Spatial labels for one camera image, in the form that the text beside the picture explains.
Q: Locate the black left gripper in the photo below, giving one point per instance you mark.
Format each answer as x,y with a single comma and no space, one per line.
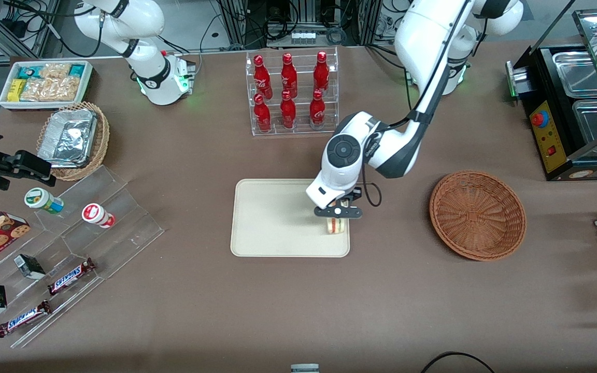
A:
355,195

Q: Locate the triangular sandwich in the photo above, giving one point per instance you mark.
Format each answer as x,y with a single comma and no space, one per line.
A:
337,226

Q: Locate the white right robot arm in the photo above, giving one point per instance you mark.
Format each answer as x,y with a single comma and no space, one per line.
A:
149,77

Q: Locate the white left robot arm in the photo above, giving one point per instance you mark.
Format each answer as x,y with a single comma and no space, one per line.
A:
423,46

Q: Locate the beige plastic tray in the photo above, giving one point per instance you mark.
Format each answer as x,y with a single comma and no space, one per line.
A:
272,217

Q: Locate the light wicker basket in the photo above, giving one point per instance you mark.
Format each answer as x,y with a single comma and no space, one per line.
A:
102,140

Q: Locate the brown wicker basket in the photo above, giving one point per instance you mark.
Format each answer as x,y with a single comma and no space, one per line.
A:
477,215

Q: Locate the green label yogurt cup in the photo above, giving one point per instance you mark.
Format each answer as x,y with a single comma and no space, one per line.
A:
42,199

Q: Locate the silver foil container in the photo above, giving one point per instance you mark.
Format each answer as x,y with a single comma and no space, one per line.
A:
68,137

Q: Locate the yellow snack pack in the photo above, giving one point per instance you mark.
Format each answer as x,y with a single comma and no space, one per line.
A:
16,89

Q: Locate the clear cracker bag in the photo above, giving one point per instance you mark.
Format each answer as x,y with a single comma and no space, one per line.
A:
52,89

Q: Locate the red label yogurt cup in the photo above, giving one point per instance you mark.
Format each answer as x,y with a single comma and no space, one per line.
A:
97,215

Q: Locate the teal snack pack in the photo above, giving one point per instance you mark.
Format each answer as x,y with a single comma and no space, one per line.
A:
29,71

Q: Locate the white snack bin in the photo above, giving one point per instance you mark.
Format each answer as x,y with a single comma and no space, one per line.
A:
88,77

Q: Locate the clear acrylic tiered stand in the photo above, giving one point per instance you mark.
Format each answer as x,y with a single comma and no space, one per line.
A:
122,228

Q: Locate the red cola bottle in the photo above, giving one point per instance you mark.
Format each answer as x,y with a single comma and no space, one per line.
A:
317,111
288,77
288,113
321,75
262,77
262,115

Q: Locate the snickers chocolate bar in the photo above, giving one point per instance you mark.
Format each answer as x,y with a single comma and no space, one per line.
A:
70,276
23,319

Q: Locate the clear acrylic bottle rack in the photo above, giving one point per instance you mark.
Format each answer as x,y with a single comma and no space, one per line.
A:
301,77

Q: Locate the grey device edge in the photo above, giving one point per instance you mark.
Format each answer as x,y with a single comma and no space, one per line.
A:
304,369

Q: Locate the white power strip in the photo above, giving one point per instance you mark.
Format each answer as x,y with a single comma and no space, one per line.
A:
303,37

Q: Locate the black food warmer machine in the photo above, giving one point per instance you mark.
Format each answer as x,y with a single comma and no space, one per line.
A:
550,140

